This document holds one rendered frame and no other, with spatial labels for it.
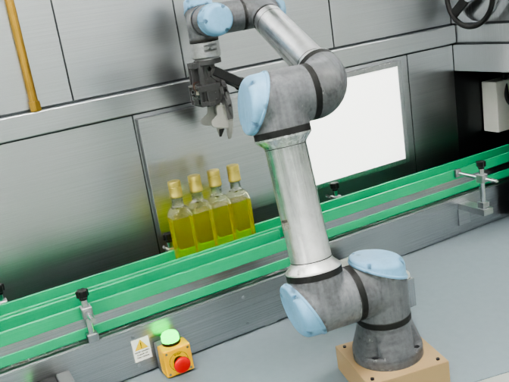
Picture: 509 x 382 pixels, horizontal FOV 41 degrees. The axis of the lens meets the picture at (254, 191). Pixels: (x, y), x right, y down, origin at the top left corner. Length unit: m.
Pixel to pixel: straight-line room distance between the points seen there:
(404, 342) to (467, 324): 0.33
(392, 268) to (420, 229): 0.79
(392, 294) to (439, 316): 0.40
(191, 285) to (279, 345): 0.27
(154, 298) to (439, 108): 1.24
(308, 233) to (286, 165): 0.14
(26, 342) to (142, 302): 0.28
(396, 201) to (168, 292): 0.80
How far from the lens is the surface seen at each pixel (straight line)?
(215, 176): 1.81
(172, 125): 1.89
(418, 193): 2.17
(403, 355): 1.47
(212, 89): 1.76
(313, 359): 1.66
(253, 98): 1.29
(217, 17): 1.63
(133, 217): 1.92
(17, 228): 1.86
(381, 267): 1.39
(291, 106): 1.31
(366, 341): 1.47
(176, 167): 1.91
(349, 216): 2.02
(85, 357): 1.67
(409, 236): 2.16
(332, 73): 1.36
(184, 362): 1.64
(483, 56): 2.37
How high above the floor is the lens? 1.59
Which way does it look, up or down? 16 degrees down
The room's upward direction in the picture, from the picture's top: 9 degrees counter-clockwise
